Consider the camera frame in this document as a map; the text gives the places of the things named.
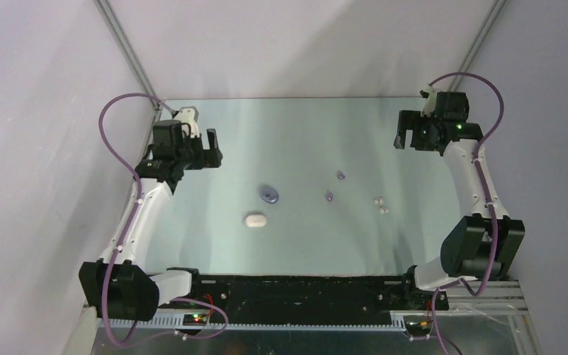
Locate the purple cable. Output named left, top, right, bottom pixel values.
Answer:
left=421, top=72, right=505, bottom=355
left=98, top=92, right=229, bottom=349

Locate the aluminium frame post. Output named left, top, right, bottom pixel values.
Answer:
left=459, top=0, right=508, bottom=72
left=92, top=0, right=156, bottom=96

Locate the controller board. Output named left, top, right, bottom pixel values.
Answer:
left=405, top=320, right=433, bottom=340
left=182, top=314, right=210, bottom=327

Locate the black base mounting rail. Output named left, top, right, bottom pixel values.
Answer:
left=165, top=271, right=449, bottom=327

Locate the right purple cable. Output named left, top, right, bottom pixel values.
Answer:
left=421, top=72, right=505, bottom=355

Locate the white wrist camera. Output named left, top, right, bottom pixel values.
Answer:
left=172, top=106, right=200, bottom=138
left=419, top=84, right=440, bottom=118

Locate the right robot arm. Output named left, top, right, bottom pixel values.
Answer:
left=393, top=87, right=525, bottom=309

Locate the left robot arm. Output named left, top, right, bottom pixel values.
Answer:
left=78, top=120, right=223, bottom=322

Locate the white earbud charging case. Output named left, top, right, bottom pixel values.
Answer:
left=245, top=213, right=267, bottom=228

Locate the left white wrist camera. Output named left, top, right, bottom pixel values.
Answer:
left=172, top=106, right=200, bottom=138

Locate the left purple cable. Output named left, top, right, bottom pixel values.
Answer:
left=98, top=92, right=229, bottom=349

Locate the right aluminium frame post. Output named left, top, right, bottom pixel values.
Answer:
left=459, top=0, right=508, bottom=72

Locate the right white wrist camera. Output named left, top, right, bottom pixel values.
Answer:
left=419, top=84, right=440, bottom=118

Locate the left aluminium frame post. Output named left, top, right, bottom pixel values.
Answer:
left=92, top=0, right=156, bottom=96

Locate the right controller board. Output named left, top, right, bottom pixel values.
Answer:
left=405, top=320, right=433, bottom=340

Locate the left controller board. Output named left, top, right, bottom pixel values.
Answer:
left=182, top=314, right=210, bottom=327

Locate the purple earbud charging case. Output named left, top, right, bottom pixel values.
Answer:
left=259, top=184, right=280, bottom=205

